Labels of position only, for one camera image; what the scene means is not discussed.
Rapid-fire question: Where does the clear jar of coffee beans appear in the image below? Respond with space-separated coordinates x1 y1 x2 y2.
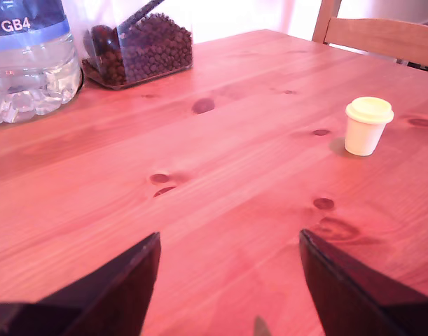
81 0 195 91

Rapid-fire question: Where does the black scoop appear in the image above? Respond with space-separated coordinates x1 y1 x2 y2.
83 0 165 59

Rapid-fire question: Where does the cream coffee capsule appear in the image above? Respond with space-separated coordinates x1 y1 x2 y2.
344 96 395 157

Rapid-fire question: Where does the wooden chair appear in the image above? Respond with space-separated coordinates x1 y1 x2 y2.
311 0 428 71

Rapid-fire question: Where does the black cable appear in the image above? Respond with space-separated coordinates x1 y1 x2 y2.
406 61 428 75

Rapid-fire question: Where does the large clear water bottle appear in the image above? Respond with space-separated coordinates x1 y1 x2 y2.
0 0 84 126

